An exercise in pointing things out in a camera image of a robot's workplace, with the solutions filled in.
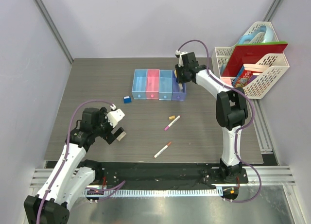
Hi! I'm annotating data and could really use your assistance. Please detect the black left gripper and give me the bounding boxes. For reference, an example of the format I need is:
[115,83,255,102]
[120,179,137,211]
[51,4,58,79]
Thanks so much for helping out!
[93,107,123,144]

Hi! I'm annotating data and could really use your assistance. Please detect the clear beige eraser block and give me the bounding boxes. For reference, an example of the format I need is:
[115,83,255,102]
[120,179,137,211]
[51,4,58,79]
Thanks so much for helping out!
[117,132,126,141]

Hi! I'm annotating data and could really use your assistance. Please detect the blue capped clear tube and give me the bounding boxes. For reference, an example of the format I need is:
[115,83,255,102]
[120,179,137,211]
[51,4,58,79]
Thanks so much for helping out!
[178,84,184,93]

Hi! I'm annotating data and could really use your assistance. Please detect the teal blue drawer box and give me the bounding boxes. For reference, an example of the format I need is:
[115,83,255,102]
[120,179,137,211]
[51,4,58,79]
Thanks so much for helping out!
[159,70,173,101]

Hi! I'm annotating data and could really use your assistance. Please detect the purple drawer box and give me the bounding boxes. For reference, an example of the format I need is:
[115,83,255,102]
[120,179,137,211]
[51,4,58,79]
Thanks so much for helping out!
[172,75,187,101]

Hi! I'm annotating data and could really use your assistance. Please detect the pink drawer box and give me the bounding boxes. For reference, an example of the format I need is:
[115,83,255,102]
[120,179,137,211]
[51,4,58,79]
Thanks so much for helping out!
[145,69,160,100]

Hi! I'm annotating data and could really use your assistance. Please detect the light blue drawer box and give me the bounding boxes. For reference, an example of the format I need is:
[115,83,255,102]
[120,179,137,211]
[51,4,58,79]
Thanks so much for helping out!
[132,69,147,100]

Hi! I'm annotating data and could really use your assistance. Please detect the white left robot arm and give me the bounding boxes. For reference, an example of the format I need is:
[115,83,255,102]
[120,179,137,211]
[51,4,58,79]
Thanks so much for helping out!
[24,107,125,224]

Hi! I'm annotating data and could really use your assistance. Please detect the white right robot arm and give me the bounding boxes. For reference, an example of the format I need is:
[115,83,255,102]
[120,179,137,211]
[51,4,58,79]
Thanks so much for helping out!
[175,51,248,183]

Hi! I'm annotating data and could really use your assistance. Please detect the pink sticky note block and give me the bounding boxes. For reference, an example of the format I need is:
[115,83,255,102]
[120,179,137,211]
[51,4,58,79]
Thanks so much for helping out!
[221,77,232,86]

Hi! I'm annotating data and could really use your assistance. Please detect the small blue box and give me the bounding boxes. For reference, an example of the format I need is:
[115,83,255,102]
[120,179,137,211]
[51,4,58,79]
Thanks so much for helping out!
[123,96,132,103]

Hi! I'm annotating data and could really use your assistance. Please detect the pink tipped white marker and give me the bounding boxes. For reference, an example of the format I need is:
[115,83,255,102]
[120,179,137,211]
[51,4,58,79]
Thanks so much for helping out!
[164,115,180,131]

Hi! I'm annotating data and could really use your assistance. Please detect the colourful book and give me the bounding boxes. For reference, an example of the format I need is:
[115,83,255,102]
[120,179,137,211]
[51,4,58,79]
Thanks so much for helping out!
[232,64,258,87]

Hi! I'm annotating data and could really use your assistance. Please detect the orange tipped white marker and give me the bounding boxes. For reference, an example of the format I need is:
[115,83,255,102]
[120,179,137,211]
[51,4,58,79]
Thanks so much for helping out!
[154,141,172,158]

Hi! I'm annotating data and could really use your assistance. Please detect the red folder board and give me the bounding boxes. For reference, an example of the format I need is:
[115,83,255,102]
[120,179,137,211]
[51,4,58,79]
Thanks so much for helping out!
[220,41,288,77]

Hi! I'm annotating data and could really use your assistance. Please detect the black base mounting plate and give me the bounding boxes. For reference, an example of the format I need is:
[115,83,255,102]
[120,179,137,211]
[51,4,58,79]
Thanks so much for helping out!
[70,160,249,186]

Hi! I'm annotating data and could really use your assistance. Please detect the white perforated file rack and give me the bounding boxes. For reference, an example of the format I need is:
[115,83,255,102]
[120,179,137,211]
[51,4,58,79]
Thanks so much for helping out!
[211,21,290,99]

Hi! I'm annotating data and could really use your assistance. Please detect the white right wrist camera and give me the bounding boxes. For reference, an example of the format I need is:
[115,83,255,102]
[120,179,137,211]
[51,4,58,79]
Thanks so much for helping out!
[175,50,188,67]

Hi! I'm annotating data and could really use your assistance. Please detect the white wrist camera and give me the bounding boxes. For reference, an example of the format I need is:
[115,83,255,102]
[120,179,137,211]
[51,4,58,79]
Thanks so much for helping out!
[175,50,188,67]
[106,104,125,128]

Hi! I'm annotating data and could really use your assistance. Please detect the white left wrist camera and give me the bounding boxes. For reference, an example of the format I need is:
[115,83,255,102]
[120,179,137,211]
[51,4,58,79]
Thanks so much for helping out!
[106,104,125,128]

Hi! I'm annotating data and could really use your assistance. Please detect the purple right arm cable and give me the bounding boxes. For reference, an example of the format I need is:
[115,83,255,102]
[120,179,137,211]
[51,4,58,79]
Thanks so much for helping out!
[176,40,262,203]

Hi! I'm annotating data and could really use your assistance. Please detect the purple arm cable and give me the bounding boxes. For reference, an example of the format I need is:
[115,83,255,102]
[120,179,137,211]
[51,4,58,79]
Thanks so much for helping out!
[176,40,262,203]
[36,99,127,224]

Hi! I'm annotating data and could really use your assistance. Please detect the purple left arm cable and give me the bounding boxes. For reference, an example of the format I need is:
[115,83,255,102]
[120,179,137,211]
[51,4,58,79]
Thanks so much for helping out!
[36,99,127,224]

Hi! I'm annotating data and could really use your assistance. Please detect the white slotted cable duct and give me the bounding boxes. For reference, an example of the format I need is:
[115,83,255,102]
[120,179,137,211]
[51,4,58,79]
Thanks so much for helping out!
[82,188,224,198]

